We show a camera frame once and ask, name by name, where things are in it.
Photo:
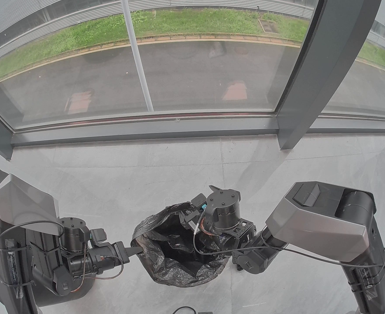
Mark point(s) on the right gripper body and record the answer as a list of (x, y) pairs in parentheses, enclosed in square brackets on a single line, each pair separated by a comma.
[(192, 221)]

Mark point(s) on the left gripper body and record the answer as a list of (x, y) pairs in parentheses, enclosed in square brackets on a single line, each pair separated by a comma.
[(104, 257)]

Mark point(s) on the black plastic bag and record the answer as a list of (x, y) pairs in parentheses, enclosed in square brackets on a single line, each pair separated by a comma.
[(166, 270)]

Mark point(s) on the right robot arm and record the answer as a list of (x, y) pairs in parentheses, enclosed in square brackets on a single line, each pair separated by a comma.
[(316, 221)]

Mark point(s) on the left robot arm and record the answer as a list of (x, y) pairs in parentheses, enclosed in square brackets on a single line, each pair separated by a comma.
[(22, 240)]

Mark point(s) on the window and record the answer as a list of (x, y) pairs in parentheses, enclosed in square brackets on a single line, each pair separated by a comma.
[(326, 44)]

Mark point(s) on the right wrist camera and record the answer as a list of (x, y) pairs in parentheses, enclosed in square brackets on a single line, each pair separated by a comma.
[(198, 200)]

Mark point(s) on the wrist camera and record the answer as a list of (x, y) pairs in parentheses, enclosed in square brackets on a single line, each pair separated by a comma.
[(198, 200), (98, 236)]

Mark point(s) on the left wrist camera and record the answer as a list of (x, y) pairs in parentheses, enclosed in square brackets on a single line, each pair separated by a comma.
[(98, 236)]

